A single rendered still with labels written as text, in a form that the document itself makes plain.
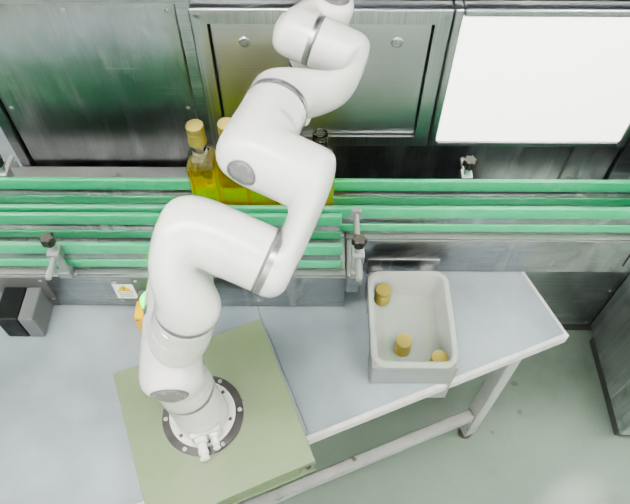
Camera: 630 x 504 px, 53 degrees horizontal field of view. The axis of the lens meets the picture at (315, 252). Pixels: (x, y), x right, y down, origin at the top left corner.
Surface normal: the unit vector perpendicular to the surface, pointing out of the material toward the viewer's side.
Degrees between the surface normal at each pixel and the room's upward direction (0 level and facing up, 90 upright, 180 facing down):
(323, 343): 0
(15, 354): 0
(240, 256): 43
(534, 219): 90
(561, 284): 90
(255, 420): 4
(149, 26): 90
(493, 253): 90
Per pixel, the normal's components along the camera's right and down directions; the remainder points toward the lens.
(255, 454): -0.04, -0.52
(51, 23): 0.00, 0.82
